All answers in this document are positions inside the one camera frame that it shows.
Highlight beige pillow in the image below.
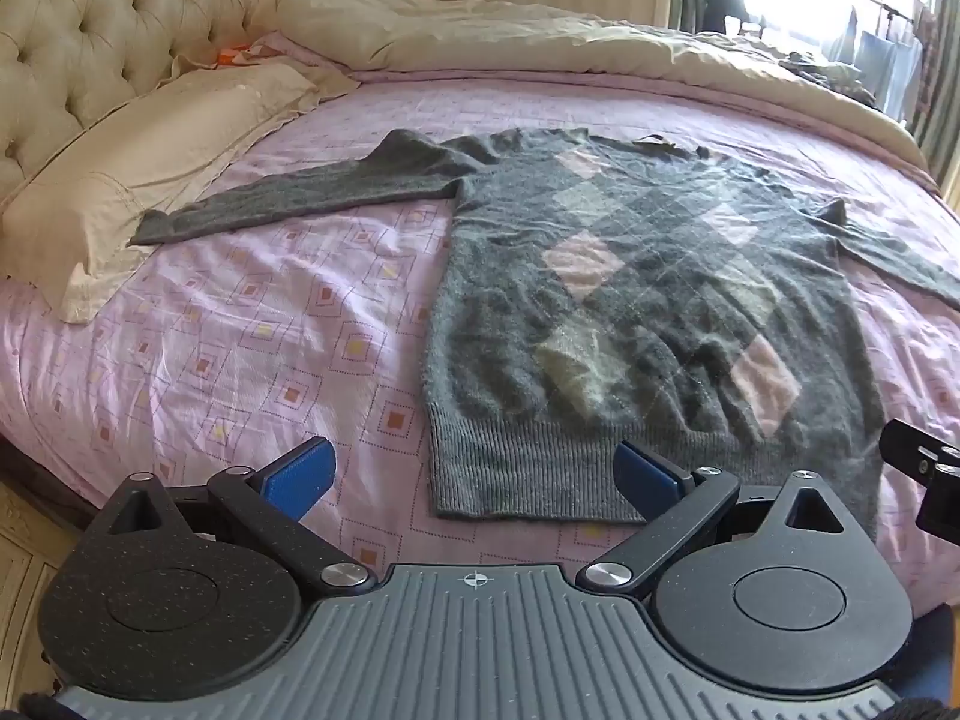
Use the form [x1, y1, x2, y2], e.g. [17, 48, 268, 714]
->
[2, 59, 358, 323]

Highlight grey argyle knit sweater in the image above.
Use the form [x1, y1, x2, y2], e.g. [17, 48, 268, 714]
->
[133, 128, 958, 522]

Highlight hanging clothes rack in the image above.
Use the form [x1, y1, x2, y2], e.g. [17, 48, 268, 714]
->
[827, 0, 935, 125]

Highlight beige duvet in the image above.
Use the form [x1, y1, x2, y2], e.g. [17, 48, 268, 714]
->
[270, 0, 926, 169]

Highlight dark patterned clothes pile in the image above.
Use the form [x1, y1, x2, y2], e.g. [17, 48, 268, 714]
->
[778, 50, 877, 109]

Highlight tufted beige headboard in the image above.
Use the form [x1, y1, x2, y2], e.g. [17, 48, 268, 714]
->
[2, 0, 260, 195]

